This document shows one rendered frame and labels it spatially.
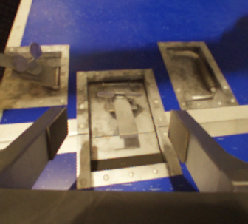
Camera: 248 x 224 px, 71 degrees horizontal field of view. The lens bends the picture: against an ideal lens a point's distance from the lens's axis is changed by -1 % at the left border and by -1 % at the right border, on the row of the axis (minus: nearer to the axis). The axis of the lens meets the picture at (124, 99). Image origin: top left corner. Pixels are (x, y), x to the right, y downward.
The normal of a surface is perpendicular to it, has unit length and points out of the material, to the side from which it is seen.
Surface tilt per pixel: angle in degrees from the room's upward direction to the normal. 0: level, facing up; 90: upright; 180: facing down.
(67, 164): 90
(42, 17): 90
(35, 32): 90
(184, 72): 90
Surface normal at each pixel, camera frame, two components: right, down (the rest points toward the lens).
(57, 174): 0.09, -0.54
